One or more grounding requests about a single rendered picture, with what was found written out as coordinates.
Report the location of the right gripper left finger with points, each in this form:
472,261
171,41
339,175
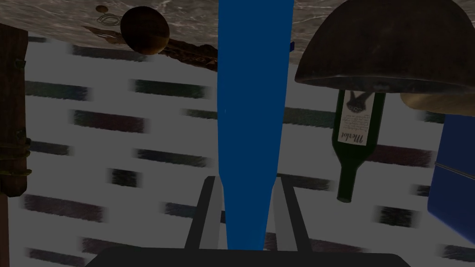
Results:
207,218

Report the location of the dark brown bread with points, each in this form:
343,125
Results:
185,52

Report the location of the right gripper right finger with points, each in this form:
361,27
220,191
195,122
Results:
287,218

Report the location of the blue bottle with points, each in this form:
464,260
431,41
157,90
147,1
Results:
252,111

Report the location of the dark blue box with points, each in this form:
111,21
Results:
454,174

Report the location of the tan bowl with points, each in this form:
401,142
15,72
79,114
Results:
441,104

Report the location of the brown wooden post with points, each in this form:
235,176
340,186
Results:
13,111

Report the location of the dark brown bowl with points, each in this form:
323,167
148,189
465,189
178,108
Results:
386,44

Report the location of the dark green wine bottle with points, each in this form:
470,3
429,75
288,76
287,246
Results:
355,148

